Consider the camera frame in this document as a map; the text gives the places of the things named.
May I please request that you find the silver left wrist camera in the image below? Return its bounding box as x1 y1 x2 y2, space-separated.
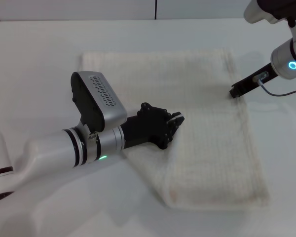
70 71 128 133

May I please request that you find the white ribbed towel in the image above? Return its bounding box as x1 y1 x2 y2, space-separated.
78 48 271 211

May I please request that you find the grey right gripper cable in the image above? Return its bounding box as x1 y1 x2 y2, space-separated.
253 72 296 96

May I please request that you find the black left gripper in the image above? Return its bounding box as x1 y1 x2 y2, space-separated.
120 102 186 150

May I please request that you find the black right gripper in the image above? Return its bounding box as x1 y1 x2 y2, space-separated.
228 63 278 100

